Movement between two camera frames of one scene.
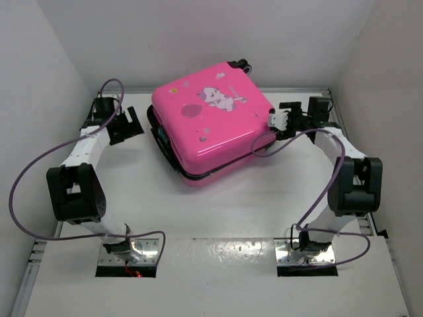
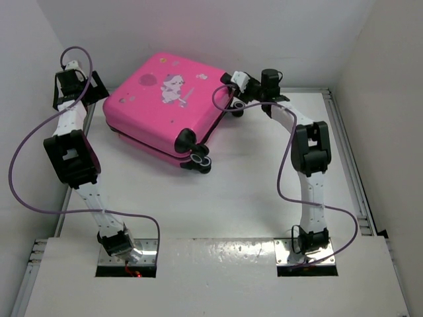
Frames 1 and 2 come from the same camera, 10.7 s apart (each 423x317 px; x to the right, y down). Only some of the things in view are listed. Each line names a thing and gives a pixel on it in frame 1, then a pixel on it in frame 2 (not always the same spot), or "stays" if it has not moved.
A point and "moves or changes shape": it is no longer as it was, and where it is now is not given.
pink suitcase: (210, 122) moves or changes shape
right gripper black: (295, 109) -> (243, 96)
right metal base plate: (287, 251) stays
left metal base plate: (148, 247) stays
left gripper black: (132, 128) -> (99, 92)
